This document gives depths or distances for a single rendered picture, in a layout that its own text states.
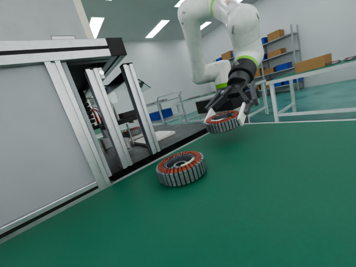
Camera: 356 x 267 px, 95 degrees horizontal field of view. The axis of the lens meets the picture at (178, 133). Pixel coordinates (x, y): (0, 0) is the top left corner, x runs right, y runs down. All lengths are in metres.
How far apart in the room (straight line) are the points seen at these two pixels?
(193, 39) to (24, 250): 1.09
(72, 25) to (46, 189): 0.47
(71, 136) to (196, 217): 0.34
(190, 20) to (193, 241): 1.02
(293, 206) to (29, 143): 0.49
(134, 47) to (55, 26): 6.54
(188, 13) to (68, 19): 0.61
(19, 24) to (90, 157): 0.40
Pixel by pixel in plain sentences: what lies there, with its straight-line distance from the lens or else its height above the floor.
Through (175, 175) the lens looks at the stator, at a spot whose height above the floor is 0.78.
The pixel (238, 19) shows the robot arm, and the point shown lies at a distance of 0.69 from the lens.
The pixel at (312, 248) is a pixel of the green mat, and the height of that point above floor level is 0.75.
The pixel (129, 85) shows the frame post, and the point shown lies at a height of 0.99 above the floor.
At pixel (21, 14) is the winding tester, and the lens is 0.67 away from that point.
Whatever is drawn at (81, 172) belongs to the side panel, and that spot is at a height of 0.81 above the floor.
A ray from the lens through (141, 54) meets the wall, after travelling 7.17.
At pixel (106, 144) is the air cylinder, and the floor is 0.79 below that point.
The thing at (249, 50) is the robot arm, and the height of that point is 1.01.
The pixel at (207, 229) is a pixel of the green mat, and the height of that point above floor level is 0.75.
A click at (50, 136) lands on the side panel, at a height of 0.92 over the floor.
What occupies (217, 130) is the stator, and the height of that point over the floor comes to 0.80.
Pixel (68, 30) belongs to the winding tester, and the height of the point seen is 1.20.
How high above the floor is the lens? 0.92
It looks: 12 degrees down
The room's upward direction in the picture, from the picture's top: 16 degrees counter-clockwise
